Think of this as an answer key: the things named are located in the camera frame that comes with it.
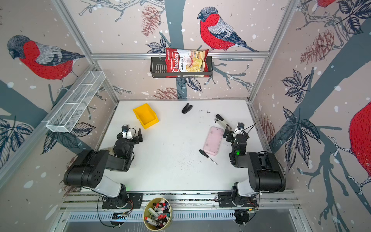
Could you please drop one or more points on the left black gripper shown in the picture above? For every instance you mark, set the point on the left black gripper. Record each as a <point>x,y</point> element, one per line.
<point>136,137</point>

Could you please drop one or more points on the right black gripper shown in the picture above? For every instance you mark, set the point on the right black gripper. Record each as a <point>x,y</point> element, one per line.
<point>229,133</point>

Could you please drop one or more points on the black handled screwdriver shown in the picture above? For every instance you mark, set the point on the black handled screwdriver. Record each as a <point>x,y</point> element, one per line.
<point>207,156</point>

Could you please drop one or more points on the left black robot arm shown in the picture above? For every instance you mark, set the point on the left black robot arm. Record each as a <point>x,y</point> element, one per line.
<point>87,171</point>

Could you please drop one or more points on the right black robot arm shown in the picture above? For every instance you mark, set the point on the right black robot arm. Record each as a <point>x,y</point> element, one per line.
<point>264,171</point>

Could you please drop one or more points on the yellow plastic bin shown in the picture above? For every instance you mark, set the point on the yellow plastic bin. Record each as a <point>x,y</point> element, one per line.
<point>146,116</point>

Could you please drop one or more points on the grey black stapler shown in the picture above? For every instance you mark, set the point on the grey black stapler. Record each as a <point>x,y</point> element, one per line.
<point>222,122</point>

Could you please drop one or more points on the small black stapler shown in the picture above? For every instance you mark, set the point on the small black stapler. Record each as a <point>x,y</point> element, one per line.
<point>187,108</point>

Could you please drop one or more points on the round tub of markers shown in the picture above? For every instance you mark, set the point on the round tub of markers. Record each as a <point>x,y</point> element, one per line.
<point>158,215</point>

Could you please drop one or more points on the red cassava chips bag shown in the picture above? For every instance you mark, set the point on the red cassava chips bag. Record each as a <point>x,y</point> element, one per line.
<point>187,61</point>

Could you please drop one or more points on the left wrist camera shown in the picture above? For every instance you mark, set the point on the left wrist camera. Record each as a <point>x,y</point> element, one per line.
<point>128,134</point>

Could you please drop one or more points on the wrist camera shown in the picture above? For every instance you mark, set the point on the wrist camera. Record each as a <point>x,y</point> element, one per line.
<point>239,128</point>
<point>128,134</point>

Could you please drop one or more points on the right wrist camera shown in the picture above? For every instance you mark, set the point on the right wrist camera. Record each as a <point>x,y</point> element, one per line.
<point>239,128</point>

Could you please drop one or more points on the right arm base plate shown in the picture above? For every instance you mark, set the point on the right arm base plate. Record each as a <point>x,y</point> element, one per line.
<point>227,199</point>

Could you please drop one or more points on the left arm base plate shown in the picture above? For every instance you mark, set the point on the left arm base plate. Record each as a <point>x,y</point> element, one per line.
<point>131,200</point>

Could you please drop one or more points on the white wire mesh shelf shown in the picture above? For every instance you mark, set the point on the white wire mesh shelf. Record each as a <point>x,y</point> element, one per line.
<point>67,116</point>

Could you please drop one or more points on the black wall basket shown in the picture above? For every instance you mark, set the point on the black wall basket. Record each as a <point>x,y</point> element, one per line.
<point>158,69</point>

